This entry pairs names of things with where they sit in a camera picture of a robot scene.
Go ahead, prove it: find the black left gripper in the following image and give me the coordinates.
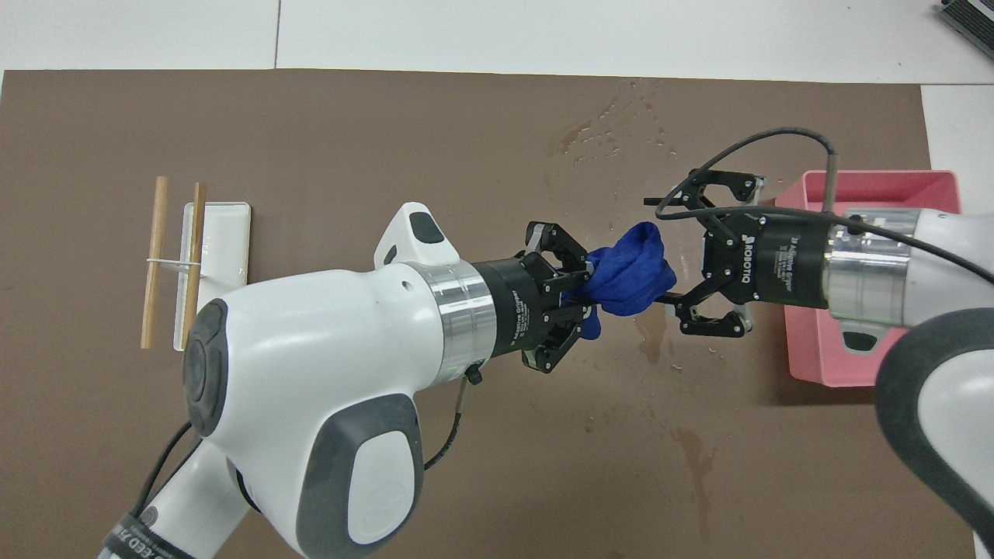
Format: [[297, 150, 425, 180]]
[[470, 221, 591, 375]]

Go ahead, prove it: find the blue towel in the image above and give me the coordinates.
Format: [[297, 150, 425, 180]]
[[571, 222, 678, 341]]

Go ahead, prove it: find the grey ribbed device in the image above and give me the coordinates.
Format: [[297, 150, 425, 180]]
[[936, 0, 994, 60]]

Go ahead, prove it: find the wooden dowel rod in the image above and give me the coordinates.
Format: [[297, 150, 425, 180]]
[[141, 176, 169, 349], [181, 182, 207, 349]]

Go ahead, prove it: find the pink plastic bin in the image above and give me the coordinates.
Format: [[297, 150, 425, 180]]
[[774, 170, 964, 387]]

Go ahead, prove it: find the brown table mat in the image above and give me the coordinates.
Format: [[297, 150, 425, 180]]
[[0, 68, 978, 559]]

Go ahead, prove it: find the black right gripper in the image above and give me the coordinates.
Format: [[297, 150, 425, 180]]
[[645, 169, 836, 339]]

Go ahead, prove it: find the white rectangular rack tray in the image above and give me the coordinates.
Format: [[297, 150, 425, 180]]
[[172, 202, 252, 352]]

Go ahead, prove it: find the black left arm gripper cable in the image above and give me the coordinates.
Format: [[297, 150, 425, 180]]
[[423, 365, 479, 471]]

